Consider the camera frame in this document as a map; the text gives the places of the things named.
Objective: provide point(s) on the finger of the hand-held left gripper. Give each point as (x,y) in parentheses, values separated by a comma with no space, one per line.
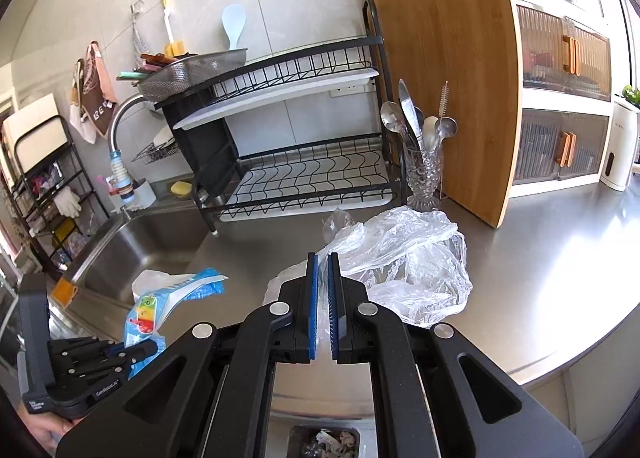
(115,365)
(82,348)

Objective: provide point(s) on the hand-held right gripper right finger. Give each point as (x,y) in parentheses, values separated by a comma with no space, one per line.
(334,308)

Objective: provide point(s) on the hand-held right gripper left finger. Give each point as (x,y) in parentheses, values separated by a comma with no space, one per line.
(312,308)

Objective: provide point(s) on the blue plastic wrapper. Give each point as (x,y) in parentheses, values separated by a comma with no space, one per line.
(150,313)

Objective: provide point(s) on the large clear plastic bag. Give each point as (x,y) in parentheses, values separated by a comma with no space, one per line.
(410,258)

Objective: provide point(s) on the dark trash bin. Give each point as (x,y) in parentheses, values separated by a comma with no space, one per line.
(293,440)

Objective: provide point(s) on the person's left hand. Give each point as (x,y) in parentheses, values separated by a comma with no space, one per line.
(45,430)

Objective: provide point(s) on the orange plastic object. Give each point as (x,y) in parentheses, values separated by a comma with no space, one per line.
(64,293)

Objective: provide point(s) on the small clear plastic wrapper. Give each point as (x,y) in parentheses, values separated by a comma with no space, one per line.
(337,225)

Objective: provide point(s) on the white plastic wrapper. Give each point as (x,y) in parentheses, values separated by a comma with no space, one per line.
(152,283)

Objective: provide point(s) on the black shelf rack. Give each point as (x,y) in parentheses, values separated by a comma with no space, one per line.
(75,238)

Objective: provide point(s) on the steel sink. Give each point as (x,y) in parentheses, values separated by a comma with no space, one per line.
(140,248)

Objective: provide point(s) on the white glove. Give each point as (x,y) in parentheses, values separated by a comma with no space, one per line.
(69,202)

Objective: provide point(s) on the glass utensil holder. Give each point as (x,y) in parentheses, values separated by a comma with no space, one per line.
(422,178)

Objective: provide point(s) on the white cup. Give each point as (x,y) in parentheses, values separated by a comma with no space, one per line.
(145,193)

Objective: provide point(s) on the yellow sponge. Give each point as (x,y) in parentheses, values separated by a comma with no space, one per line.
(181,189)

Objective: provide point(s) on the cream folding chair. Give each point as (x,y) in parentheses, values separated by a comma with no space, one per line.
(35,133)

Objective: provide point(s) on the large steel spoon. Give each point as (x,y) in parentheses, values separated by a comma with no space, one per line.
(391,115)

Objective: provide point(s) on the white plastic spoon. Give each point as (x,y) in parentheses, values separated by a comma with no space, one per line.
(431,130)

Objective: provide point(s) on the small steel spoon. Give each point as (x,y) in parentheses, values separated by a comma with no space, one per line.
(447,128)

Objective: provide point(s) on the white hanging cloth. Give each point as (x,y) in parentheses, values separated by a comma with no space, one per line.
(82,125)

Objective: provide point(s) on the steel table knife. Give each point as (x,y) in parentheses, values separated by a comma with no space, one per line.
(409,108)

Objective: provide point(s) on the black two-tier dish rack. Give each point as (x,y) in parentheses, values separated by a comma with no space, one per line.
(280,88)

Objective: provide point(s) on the steel faucet with filter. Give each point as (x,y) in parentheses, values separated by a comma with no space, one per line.
(117,123)

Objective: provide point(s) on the thin bottle brush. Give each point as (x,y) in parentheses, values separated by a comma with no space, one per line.
(443,98)

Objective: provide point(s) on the pink brown hanging towel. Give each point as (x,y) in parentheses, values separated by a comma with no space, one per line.
(100,93)

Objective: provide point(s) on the steel colander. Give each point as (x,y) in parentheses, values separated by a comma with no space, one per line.
(190,73)

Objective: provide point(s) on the wooden cutting board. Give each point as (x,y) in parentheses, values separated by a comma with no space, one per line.
(440,63)

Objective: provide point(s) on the yellow sponge brush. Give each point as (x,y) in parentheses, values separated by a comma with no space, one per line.
(174,48)

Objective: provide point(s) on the light blue rice paddle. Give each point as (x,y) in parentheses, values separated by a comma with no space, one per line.
(233,23)

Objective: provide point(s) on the white storage cabinet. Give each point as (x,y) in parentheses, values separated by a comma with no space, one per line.
(560,88)

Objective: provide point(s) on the white electric kettle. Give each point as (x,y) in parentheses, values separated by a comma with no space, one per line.
(620,148)

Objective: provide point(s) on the green potted plant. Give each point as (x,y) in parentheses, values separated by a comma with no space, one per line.
(632,95)

